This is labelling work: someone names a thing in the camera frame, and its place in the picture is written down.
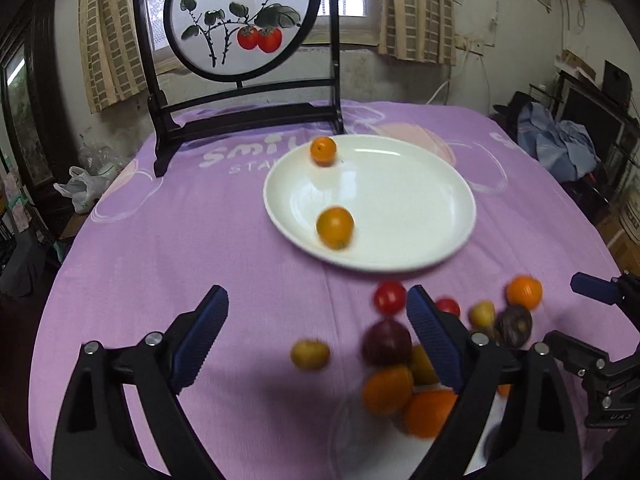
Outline dark passion fruit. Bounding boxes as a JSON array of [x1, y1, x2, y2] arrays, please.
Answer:
[[494, 304, 533, 349]]

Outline orange tangerine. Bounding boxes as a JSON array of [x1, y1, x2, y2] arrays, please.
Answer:
[[361, 365, 413, 417], [504, 275, 544, 311]]

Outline small yellow longan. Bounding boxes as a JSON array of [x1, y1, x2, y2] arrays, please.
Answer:
[[469, 300, 496, 333]]

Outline large orange fruit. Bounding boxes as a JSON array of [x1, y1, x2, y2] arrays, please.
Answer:
[[402, 389, 458, 439]]

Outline yellow-brown small fruit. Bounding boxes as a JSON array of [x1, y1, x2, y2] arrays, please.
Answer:
[[410, 344, 439, 386]]

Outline dark red plum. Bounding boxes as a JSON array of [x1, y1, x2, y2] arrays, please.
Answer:
[[361, 318, 412, 368]]

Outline red cherry tomato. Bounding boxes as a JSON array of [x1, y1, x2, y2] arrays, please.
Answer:
[[373, 281, 407, 316]]

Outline yellow-green longan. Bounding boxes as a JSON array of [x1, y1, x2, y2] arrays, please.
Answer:
[[290, 339, 331, 372]]

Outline yellow-orange citrus fruit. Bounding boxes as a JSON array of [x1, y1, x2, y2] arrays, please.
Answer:
[[316, 206, 355, 250]]

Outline small orange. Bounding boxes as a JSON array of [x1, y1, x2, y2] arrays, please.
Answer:
[[309, 136, 337, 167]]

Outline cardboard box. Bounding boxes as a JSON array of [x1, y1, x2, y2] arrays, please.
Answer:
[[597, 216, 640, 275]]

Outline blue cloth pile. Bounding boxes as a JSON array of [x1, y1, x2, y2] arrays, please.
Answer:
[[516, 102, 600, 183]]

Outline black television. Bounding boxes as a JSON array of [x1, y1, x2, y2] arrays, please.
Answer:
[[551, 68, 639, 169]]

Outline white oval plate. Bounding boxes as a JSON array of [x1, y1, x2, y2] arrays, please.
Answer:
[[262, 134, 476, 273]]

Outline white plastic bag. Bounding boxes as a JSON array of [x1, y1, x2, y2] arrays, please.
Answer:
[[53, 164, 117, 214]]

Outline purple printed tablecloth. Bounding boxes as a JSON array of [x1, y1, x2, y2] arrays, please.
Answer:
[[29, 102, 639, 479]]

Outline right checkered curtain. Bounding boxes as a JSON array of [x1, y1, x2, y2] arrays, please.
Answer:
[[378, 0, 456, 65]]

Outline checkered curtain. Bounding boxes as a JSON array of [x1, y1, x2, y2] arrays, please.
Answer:
[[378, 0, 456, 65], [78, 0, 148, 114]]

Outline left checkered curtain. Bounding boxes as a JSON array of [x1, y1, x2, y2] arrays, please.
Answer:
[[78, 0, 148, 114]]

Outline dark framed wall mirror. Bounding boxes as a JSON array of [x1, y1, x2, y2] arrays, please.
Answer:
[[1, 0, 70, 190]]

